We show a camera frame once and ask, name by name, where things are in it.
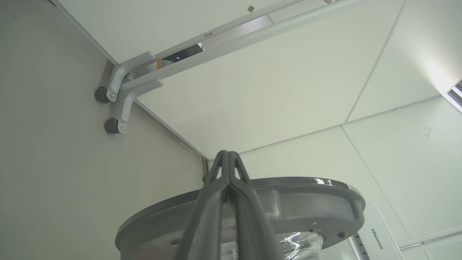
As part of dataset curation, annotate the bright ceiling light panel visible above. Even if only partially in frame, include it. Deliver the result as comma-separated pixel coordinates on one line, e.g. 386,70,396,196
442,79,462,114

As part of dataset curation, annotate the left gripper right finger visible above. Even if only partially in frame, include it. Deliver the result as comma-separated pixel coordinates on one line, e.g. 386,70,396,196
228,151,286,260

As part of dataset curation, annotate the grey metal caster leg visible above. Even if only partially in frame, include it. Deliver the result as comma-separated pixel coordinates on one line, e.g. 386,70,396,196
95,0,325,104
104,0,361,135

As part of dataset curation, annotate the white front-load washing machine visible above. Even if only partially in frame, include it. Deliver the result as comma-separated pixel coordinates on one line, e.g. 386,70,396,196
346,202,407,260

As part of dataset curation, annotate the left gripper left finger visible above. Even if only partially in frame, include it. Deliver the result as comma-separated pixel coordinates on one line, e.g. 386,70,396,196
174,150,231,260

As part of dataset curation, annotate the grey round appliance door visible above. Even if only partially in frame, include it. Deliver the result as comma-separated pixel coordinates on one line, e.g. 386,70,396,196
115,176,366,260

